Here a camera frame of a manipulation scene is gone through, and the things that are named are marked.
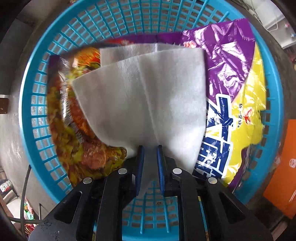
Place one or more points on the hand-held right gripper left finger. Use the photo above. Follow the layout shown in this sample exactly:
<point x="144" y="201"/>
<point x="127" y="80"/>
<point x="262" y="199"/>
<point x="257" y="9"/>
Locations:
<point x="140" y="171"/>

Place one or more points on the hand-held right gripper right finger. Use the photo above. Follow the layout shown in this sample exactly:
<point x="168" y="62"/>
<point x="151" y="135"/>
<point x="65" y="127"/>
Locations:
<point x="160" y="171"/>

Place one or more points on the blue plastic basket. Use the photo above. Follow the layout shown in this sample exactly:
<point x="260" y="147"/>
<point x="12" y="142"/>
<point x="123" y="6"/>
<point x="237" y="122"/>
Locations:
<point x="150" y="235"/>

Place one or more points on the orange food print packet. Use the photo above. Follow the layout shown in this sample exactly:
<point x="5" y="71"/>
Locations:
<point x="76" y="143"/>

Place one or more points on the white tissue sheet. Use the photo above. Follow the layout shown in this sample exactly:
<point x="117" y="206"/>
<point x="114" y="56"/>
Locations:
<point x="143" y="97"/>

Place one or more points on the purple yellow snack bag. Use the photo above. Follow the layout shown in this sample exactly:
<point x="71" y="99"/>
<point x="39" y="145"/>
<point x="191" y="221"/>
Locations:
<point x="226" y="58"/>

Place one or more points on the orange box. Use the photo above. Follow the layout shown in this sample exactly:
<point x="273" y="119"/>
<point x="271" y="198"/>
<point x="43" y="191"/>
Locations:
<point x="282" y="173"/>

